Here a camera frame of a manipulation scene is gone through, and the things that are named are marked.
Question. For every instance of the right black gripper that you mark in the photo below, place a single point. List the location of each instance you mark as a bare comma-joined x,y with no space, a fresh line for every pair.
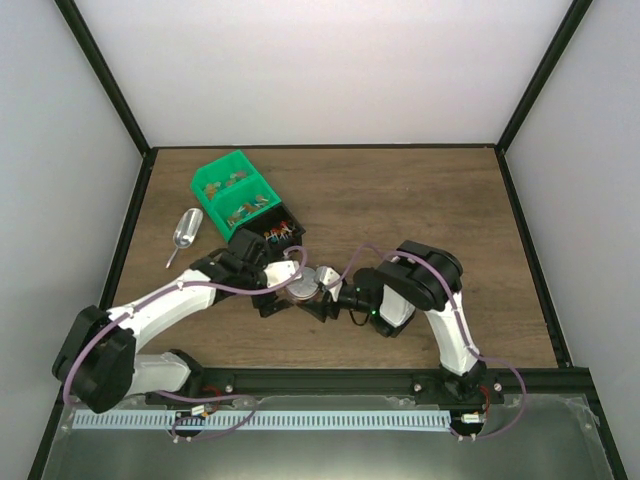
321,311

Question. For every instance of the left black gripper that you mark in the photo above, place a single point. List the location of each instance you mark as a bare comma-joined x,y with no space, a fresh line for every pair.
260,302

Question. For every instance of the clear round cup lid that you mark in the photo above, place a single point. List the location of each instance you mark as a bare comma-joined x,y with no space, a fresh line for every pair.
304,285

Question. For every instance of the black lollipop bin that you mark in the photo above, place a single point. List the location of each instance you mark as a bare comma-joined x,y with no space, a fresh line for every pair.
277,225

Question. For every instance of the silver metal scoop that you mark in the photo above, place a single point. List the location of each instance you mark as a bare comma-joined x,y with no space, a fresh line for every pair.
185,232

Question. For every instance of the green two-compartment candy bin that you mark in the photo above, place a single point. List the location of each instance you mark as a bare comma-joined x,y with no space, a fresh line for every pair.
232,192

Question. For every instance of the clear round plastic cup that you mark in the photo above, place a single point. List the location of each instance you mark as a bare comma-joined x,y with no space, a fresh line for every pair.
297,300

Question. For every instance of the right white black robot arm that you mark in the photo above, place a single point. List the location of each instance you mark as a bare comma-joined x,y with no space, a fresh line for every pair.
414,278

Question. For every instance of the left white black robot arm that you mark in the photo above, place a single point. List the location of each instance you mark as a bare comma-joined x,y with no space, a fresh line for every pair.
101,361

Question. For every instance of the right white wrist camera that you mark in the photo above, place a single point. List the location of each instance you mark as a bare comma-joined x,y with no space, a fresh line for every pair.
327,278

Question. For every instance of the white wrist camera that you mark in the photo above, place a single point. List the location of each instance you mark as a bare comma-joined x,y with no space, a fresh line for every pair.
327,278
281,273

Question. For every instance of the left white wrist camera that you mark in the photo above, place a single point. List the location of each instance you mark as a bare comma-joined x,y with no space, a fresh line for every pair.
281,273

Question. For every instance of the light blue slotted cable duct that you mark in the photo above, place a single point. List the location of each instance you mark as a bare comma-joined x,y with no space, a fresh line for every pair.
419,420

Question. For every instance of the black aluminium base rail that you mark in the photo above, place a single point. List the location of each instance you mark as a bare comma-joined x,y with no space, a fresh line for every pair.
426,386

